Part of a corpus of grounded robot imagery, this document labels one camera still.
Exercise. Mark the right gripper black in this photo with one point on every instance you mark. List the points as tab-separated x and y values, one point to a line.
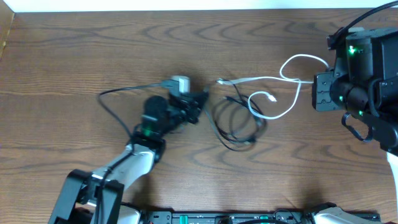
323	101

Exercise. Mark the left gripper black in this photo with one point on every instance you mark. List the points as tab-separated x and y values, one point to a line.
192	110

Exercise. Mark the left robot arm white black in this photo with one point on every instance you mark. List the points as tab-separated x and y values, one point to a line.
76	203

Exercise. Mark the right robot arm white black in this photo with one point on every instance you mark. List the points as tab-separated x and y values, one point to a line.
363	83

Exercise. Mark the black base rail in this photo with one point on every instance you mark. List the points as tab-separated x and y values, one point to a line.
281	215

